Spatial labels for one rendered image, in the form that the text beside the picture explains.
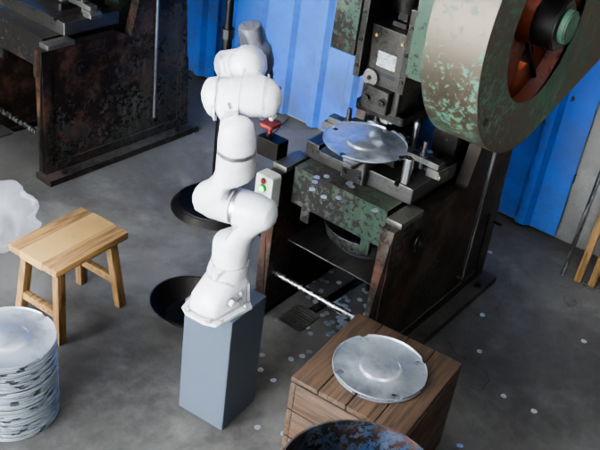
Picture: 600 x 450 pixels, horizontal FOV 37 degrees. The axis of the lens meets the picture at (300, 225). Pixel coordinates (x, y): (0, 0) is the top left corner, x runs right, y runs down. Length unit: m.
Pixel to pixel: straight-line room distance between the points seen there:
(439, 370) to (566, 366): 0.87
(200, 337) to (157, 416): 0.35
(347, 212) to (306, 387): 0.68
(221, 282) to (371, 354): 0.51
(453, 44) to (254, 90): 0.54
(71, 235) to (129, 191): 0.94
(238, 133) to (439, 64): 0.57
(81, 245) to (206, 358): 0.66
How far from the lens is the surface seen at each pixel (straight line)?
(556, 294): 3.92
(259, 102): 2.40
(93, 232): 3.24
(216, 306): 2.63
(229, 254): 2.60
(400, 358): 2.78
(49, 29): 4.09
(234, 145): 2.38
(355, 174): 3.02
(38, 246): 3.17
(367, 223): 2.99
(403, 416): 2.61
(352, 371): 2.69
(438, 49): 2.44
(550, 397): 3.38
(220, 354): 2.77
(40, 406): 2.91
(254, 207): 2.50
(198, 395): 2.94
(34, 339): 2.84
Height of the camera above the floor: 2.13
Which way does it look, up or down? 32 degrees down
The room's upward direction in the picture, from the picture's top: 8 degrees clockwise
